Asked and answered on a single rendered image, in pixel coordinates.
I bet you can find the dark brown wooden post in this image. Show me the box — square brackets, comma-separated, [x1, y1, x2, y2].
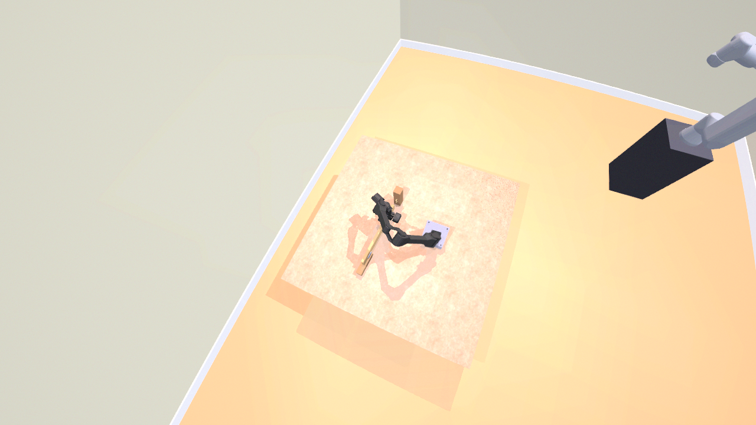
[356, 186, 403, 276]

